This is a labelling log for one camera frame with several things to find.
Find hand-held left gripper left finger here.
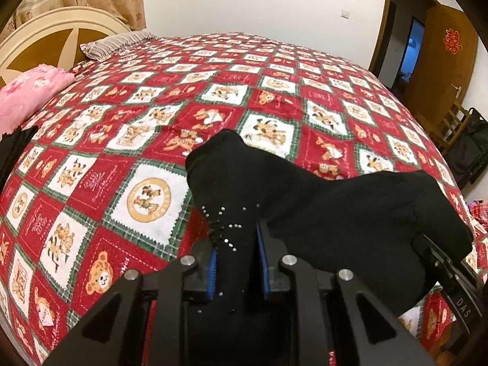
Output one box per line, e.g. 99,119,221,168
46,242,220,366

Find pink plaid cloth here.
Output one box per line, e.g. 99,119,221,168
466,197,488,231

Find cream wooden headboard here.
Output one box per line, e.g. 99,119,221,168
0,5,130,88

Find brown wooden door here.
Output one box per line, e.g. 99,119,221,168
400,4,479,138

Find black pants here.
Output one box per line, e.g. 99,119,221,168
185,130,474,366

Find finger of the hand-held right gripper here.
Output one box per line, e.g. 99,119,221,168
414,234,458,281

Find dark wooden door frame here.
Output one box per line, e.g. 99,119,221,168
371,0,439,88

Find pink pillow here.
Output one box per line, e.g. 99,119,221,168
0,65,77,132

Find black cloth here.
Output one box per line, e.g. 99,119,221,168
0,126,39,187

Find blue lit window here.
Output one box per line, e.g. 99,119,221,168
406,21,424,84

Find wooden chair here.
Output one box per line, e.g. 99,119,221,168
415,99,471,157

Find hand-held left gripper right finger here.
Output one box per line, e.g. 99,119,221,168
256,221,435,366

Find red paper door decoration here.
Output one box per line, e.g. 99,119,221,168
442,28,464,56

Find red checked printed blanket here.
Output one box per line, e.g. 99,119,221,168
0,32,488,366

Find black bag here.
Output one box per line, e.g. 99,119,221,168
444,107,488,189

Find grey striped pillow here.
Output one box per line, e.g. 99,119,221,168
80,31,159,60

